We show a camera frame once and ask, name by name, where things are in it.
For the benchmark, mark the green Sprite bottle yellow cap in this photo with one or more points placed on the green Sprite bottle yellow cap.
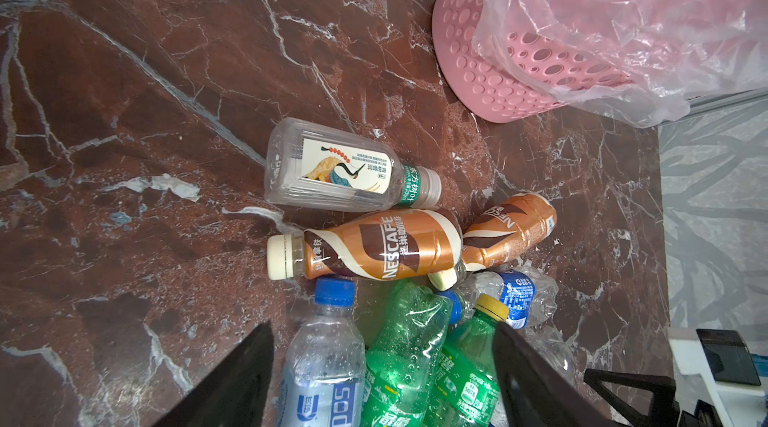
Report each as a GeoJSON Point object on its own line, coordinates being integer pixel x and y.
{"type": "Point", "coordinates": [466, 390]}

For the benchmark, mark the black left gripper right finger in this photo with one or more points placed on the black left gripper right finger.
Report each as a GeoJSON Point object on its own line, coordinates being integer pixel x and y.
{"type": "Point", "coordinates": [533, 393]}

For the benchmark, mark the clear plastic bin liner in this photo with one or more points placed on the clear plastic bin liner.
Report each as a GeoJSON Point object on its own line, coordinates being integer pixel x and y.
{"type": "Point", "coordinates": [672, 50]}

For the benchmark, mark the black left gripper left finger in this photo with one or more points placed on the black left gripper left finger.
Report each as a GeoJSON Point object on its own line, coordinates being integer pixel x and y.
{"type": "Point", "coordinates": [235, 392]}

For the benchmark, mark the nescafe brown bottle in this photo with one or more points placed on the nescafe brown bottle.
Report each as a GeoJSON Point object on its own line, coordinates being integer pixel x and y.
{"type": "Point", "coordinates": [499, 235]}
{"type": "Point", "coordinates": [384, 246]}

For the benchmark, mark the clear bottle bird label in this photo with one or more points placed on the clear bottle bird label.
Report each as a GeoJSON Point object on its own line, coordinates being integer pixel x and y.
{"type": "Point", "coordinates": [314, 166]}

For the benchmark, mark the crushed clear bottle blue label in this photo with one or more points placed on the crushed clear bottle blue label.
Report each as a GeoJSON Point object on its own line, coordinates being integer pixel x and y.
{"type": "Point", "coordinates": [529, 295]}

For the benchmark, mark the soda water bottle blue cap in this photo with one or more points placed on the soda water bottle blue cap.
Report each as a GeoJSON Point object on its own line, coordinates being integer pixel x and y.
{"type": "Point", "coordinates": [323, 375]}

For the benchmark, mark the crushed green Sprite bottle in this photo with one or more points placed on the crushed green Sprite bottle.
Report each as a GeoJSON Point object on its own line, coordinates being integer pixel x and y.
{"type": "Point", "coordinates": [403, 357]}

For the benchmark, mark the pink perforated plastic bin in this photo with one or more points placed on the pink perforated plastic bin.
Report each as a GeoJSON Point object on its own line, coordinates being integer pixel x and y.
{"type": "Point", "coordinates": [523, 76]}

